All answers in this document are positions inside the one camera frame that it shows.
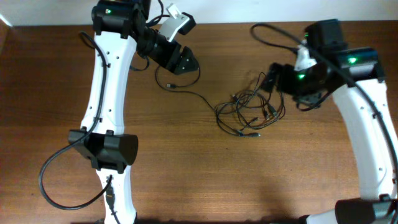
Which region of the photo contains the black separated usb cable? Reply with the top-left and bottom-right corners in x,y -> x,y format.
154,63 -> 218,113

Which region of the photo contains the black cable bundle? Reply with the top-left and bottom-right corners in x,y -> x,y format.
213,71 -> 286,138

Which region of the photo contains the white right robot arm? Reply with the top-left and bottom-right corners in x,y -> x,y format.
261,19 -> 397,223

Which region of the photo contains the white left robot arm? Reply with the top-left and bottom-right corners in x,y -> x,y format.
68,1 -> 198,223

